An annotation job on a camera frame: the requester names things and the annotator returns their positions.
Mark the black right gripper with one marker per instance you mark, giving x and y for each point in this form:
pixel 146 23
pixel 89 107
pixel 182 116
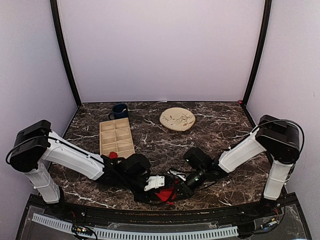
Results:
pixel 186 191

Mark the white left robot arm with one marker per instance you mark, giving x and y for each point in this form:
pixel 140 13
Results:
pixel 38 143

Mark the black right frame post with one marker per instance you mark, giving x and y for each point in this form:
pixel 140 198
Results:
pixel 258 53

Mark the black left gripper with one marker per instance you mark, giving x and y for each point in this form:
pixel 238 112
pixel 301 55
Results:
pixel 151 196

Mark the round beige woven mat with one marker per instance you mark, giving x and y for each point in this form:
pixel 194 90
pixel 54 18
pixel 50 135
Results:
pixel 177 119

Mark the red santa sock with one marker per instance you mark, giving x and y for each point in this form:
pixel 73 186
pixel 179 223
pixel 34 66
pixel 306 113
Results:
pixel 113 155

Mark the dark blue mug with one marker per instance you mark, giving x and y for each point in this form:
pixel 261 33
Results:
pixel 119 111

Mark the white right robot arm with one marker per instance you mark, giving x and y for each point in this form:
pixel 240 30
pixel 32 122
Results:
pixel 283 139

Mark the black frame post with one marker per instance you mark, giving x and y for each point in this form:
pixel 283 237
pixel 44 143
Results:
pixel 63 52
pixel 258 53

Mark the black left frame post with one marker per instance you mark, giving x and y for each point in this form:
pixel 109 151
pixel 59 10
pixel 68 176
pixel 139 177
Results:
pixel 63 52

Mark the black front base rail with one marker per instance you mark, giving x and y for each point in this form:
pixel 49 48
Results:
pixel 101 215

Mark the wooden compartment tray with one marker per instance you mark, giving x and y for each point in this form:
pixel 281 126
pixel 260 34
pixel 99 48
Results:
pixel 115 136

